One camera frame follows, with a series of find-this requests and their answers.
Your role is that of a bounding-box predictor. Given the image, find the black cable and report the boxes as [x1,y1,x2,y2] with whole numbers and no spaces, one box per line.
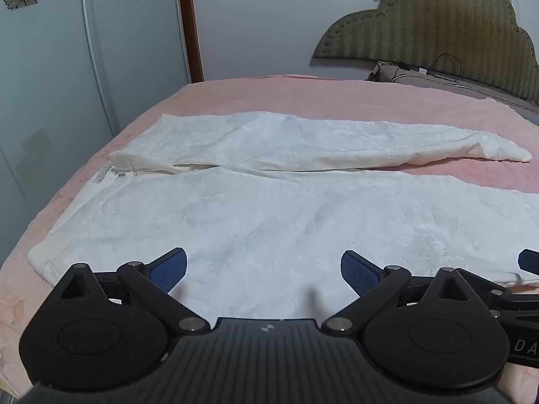
[425,53,463,83]

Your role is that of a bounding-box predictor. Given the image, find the white pants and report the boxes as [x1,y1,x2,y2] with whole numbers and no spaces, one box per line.
[27,111,539,319]

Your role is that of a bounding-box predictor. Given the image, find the brown grey pillow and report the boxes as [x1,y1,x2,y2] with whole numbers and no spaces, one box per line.
[366,61,539,114]

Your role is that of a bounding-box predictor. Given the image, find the olive upholstered headboard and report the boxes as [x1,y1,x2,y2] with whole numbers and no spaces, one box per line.
[311,0,539,106]

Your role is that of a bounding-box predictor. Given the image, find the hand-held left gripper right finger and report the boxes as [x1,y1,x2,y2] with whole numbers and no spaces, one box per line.
[321,249,480,336]

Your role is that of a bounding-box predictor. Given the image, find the brown wooden door frame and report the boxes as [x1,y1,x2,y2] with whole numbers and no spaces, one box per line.
[177,0,206,84]

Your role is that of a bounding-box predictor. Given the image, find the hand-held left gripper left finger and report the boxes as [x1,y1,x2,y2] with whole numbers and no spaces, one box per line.
[54,247,211,336]

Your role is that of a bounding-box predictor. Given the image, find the pink bed blanket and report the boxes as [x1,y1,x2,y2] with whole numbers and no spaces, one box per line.
[0,75,539,404]

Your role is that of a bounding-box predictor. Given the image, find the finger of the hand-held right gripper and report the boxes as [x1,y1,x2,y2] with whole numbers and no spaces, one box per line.
[517,248,539,277]
[457,268,539,317]

